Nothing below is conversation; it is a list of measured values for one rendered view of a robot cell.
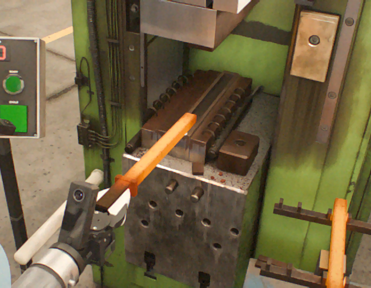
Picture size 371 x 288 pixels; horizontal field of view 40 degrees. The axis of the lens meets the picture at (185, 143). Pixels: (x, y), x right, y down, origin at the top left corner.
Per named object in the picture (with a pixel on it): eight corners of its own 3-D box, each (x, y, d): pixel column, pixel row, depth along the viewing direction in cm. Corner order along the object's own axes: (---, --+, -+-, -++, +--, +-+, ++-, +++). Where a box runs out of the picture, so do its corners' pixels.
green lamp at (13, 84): (17, 95, 142) (15, 81, 139) (4, 91, 143) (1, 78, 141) (25, 90, 144) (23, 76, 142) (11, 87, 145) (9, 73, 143)
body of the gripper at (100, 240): (84, 234, 100) (47, 276, 91) (81, 200, 96) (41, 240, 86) (118, 247, 98) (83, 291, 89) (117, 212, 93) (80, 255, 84)
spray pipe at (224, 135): (215, 160, 142) (216, 152, 141) (205, 158, 143) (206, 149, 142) (252, 104, 168) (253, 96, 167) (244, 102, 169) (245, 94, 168)
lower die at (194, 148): (204, 165, 145) (206, 140, 140) (141, 146, 151) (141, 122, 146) (249, 99, 177) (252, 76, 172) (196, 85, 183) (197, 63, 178)
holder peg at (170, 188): (172, 196, 142) (172, 189, 140) (163, 194, 143) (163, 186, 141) (178, 188, 145) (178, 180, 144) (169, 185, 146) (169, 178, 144)
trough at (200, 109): (189, 140, 142) (189, 135, 141) (172, 135, 144) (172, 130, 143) (238, 77, 174) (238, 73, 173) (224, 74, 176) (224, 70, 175)
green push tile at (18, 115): (26, 132, 143) (26, 105, 142) (-1, 132, 143) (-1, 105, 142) (28, 132, 145) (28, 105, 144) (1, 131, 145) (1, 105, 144)
